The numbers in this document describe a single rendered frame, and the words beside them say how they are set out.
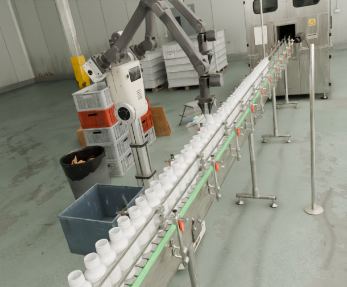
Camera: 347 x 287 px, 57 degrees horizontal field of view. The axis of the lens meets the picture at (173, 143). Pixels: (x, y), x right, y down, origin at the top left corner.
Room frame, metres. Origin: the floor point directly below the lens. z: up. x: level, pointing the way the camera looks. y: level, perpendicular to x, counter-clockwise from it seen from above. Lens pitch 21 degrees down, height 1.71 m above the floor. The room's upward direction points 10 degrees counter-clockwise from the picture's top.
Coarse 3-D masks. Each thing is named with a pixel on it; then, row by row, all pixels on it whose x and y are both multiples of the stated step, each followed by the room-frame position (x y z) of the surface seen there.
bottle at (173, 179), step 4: (164, 168) 1.19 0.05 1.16; (168, 168) 1.20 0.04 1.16; (164, 172) 1.17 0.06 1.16; (168, 172) 1.16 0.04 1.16; (172, 172) 1.18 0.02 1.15; (168, 176) 1.16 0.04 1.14; (172, 176) 1.17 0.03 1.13; (172, 180) 1.16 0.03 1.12; (176, 180) 1.17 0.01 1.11; (176, 188) 1.16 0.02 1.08; (176, 192) 1.16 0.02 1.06; (176, 196) 1.16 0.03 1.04; (180, 200) 1.17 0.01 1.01
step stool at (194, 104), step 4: (196, 100) 5.22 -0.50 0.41; (208, 100) 5.08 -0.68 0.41; (184, 104) 5.10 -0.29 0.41; (188, 104) 5.06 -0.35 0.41; (192, 104) 5.01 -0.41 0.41; (196, 104) 4.96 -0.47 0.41; (184, 108) 5.13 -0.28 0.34; (196, 108) 5.47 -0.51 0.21; (216, 108) 5.05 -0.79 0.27; (184, 112) 5.35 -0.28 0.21; (188, 112) 5.31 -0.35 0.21; (192, 112) 5.26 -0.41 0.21; (196, 112) 5.23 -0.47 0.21; (184, 116) 5.15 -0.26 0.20; (180, 120) 5.29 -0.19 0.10; (180, 124) 5.33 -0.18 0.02
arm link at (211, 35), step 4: (196, 24) 2.15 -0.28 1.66; (196, 28) 2.16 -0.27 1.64; (200, 28) 2.14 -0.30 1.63; (196, 32) 2.16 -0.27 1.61; (200, 32) 2.15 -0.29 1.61; (208, 32) 2.14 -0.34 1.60; (212, 32) 2.13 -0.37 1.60; (216, 32) 2.15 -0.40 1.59; (208, 36) 2.14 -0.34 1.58; (212, 36) 2.12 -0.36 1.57; (216, 36) 2.14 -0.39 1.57; (208, 40) 2.15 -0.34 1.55; (212, 40) 2.14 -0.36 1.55
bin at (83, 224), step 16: (96, 192) 1.60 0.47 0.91; (112, 192) 1.57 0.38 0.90; (128, 192) 1.52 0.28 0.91; (144, 192) 1.47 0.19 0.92; (80, 208) 1.47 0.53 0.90; (96, 208) 1.56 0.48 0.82; (112, 208) 1.58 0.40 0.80; (64, 224) 1.33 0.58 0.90; (80, 224) 1.28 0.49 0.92; (96, 224) 1.24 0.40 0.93; (112, 224) 1.20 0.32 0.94; (80, 240) 1.30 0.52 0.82; (96, 240) 1.26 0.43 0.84
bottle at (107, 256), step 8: (104, 240) 0.78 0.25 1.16; (96, 248) 0.76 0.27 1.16; (104, 248) 0.75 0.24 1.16; (104, 256) 0.75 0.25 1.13; (112, 256) 0.76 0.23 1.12; (104, 264) 0.74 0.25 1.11; (112, 264) 0.75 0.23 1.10; (112, 272) 0.74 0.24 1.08; (120, 272) 0.76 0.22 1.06; (112, 280) 0.74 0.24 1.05; (120, 280) 0.75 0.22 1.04
